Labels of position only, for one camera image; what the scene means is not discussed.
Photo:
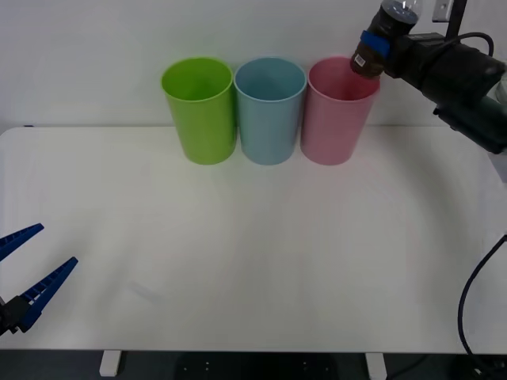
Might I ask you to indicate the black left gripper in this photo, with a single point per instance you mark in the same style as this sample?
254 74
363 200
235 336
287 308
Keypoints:
3 316

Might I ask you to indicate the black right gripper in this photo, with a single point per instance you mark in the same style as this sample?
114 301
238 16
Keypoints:
412 57

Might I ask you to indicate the small dark plastic bottle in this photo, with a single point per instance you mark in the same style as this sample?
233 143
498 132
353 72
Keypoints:
396 20

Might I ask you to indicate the pink plastic waste bin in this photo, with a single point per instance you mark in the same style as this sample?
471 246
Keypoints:
330 130

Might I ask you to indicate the white table leg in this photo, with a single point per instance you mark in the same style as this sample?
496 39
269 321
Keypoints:
375 365
109 363

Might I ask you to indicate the pale blue plastic waste bin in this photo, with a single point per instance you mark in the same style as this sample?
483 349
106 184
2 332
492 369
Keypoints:
267 130

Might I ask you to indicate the green plastic waste bin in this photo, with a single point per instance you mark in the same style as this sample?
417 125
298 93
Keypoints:
202 126

